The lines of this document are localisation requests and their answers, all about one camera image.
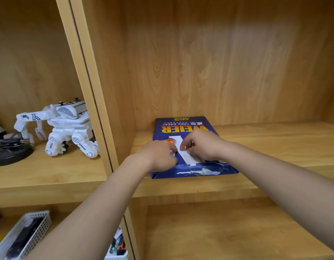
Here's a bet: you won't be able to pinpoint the person's left hand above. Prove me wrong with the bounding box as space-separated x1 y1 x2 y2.
132 140 179 172

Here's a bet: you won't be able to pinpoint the person's right hand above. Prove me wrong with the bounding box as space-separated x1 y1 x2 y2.
179 129 226 162

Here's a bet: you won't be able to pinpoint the blue copy paper ream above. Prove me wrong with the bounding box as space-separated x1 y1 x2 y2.
151 116 239 179

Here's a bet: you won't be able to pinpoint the person's left forearm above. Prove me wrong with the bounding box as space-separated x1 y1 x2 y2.
22 155 154 260

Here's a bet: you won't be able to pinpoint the person's right forearm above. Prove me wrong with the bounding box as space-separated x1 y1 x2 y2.
221 141 334 255

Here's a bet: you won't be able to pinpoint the wooden shelf cabinet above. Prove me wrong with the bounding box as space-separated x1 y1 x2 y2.
0 0 334 260

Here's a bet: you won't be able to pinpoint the orange and black tools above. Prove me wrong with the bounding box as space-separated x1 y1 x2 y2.
109 233 127 256

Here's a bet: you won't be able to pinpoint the white toy robot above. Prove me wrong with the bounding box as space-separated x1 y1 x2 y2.
14 98 100 159

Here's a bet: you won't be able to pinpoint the small white plastic basket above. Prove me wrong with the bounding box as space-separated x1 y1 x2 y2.
104 227 129 260

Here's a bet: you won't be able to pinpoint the white perforated plastic basket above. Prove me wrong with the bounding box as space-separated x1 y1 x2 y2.
0 211 52 260

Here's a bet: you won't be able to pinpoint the black device in basket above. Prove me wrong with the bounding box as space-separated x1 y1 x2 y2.
6 217 45 259

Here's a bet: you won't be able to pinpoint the black round device with cables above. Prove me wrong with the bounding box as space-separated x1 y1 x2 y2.
0 137 34 167

